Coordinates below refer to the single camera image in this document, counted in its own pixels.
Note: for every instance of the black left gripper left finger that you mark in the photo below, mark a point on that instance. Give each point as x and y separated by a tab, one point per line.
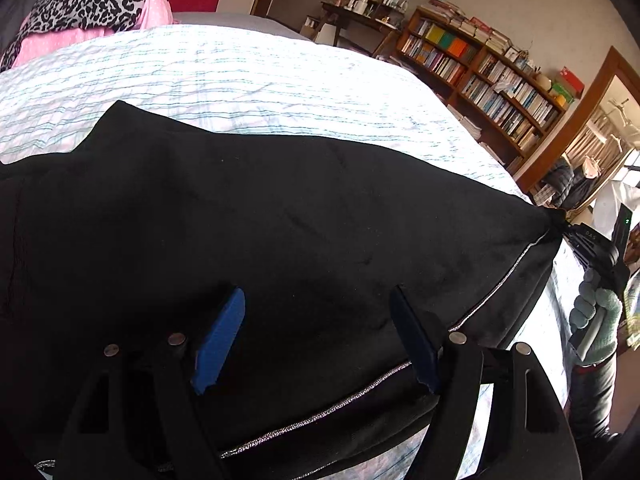
177	341

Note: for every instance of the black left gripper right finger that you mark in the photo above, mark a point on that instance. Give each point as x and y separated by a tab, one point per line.
526	432

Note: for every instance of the black pants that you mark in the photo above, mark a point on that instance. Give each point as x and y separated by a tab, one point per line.
316	232

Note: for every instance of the gloved right hand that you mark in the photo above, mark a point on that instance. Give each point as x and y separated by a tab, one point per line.
594	321

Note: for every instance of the wooden bookshelf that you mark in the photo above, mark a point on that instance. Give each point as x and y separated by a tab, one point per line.
510	111

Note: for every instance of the plaid bed sheet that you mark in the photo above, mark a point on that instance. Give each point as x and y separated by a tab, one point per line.
237	81

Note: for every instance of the dark wooden desk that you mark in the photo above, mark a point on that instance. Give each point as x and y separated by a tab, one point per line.
385	17

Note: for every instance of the leopard print garment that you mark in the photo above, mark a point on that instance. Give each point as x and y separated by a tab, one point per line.
80	2

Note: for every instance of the wooden door frame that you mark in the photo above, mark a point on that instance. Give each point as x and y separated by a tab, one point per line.
553	146

